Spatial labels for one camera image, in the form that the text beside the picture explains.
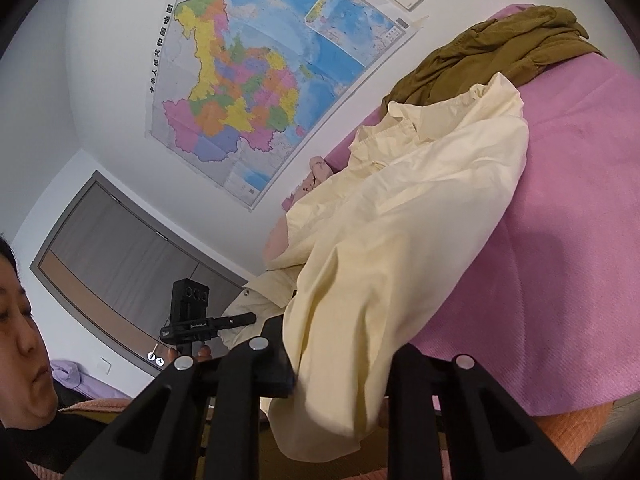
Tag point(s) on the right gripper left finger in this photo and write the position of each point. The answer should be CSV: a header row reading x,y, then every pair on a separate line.
x,y
196,420

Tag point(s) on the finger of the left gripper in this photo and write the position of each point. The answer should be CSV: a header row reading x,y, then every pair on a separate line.
x,y
234,321

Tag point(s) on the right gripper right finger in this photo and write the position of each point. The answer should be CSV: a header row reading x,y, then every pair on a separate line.
x,y
454,415

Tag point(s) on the cream yellow coat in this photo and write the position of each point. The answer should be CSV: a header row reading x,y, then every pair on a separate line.
x,y
386,242

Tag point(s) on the pink sleeved left forearm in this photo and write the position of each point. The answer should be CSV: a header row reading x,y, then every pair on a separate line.
x,y
99,406

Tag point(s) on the person left hand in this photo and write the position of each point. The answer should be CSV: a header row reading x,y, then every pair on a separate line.
x,y
200,352

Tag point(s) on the pink folded garment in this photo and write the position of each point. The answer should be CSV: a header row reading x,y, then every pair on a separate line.
x,y
296,209

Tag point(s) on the grey wooden door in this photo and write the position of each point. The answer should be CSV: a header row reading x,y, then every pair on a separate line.
x,y
111,266

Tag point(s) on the pink floral bed sheet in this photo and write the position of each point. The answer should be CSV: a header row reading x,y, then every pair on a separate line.
x,y
551,303

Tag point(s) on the person head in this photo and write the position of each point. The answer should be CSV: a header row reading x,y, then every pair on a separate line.
x,y
28,398

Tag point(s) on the olive brown garment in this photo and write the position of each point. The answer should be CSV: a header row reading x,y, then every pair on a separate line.
x,y
521,46

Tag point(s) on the black camera box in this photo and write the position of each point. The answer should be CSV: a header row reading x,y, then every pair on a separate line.
x,y
189,301

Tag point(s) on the colourful wall map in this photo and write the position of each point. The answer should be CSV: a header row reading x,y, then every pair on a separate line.
x,y
238,86

